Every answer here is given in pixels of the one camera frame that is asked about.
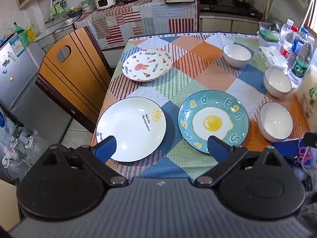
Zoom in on blue fried egg plate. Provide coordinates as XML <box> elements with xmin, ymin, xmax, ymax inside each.
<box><xmin>177</xmin><ymin>90</ymin><xmax>249</xmax><ymax>154</ymax></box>

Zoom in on white sun plate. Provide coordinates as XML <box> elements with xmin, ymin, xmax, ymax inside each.
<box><xmin>96</xmin><ymin>97</ymin><xmax>167</xmax><ymax>163</ymax></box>

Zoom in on white ribbed bowl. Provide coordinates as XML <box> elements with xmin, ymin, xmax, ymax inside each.
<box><xmin>258</xmin><ymin>102</ymin><xmax>293</xmax><ymax>142</ymax></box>
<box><xmin>222</xmin><ymin>44</ymin><xmax>252</xmax><ymax>68</ymax></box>
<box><xmin>263</xmin><ymin>68</ymin><xmax>292</xmax><ymax>98</ymax></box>

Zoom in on pink bunny carrot plate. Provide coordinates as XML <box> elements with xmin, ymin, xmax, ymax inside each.
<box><xmin>122</xmin><ymin>48</ymin><xmax>173</xmax><ymax>82</ymax></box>

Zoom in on stacked bowls on counter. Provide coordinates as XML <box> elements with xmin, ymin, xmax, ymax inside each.
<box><xmin>81</xmin><ymin>0</ymin><xmax>96</xmax><ymax>13</ymax></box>

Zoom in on colourful patchwork tablecloth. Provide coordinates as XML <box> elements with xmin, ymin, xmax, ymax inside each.
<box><xmin>89</xmin><ymin>31</ymin><xmax>310</xmax><ymax>180</ymax></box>

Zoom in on pink scissors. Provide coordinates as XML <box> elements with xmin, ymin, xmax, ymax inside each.
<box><xmin>297</xmin><ymin>147</ymin><xmax>312</xmax><ymax>165</ymax></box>

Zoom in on wooden chair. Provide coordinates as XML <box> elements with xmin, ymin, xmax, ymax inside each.
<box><xmin>35</xmin><ymin>27</ymin><xmax>113</xmax><ymax>133</ymax></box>

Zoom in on white tissue pack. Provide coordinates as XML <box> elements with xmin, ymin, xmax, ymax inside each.
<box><xmin>257</xmin><ymin>46</ymin><xmax>287</xmax><ymax>71</ymax></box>

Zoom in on bag of rice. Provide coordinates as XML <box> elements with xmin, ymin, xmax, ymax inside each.
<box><xmin>295</xmin><ymin>65</ymin><xmax>317</xmax><ymax>132</ymax></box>

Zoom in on water bottle green label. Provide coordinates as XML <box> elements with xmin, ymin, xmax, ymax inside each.
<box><xmin>289</xmin><ymin>36</ymin><xmax>314</xmax><ymax>86</ymax></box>

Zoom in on silver refrigerator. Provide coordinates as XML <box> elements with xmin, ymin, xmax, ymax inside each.
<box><xmin>1</xmin><ymin>33</ymin><xmax>38</xmax><ymax>111</ymax></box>

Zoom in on clear water bottle white cap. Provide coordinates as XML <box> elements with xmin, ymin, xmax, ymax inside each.
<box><xmin>276</xmin><ymin>19</ymin><xmax>294</xmax><ymax>51</ymax></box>

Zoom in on water bottle red label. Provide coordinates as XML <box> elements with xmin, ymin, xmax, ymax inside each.
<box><xmin>279</xmin><ymin>25</ymin><xmax>298</xmax><ymax>58</ymax></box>

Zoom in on white plastic basket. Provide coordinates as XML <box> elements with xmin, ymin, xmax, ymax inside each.
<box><xmin>259</xmin><ymin>22</ymin><xmax>281</xmax><ymax>44</ymax></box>

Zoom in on cream lower cabinet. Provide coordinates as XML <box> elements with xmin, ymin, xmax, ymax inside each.
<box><xmin>199</xmin><ymin>14</ymin><xmax>259</xmax><ymax>35</ymax></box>

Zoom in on water bottle blue label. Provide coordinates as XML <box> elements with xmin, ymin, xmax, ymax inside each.
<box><xmin>287</xmin><ymin>27</ymin><xmax>308</xmax><ymax>68</ymax></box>

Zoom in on striped patchwork counter cloth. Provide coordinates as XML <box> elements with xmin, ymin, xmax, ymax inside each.
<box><xmin>75</xmin><ymin>0</ymin><xmax>199</xmax><ymax>51</ymax></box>

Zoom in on black gas stove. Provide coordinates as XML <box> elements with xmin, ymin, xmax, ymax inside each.
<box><xmin>199</xmin><ymin>0</ymin><xmax>263</xmax><ymax>20</ymax></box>

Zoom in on white rice cooker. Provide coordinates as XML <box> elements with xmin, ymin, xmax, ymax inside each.
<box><xmin>95</xmin><ymin>0</ymin><xmax>116</xmax><ymax>10</ymax></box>

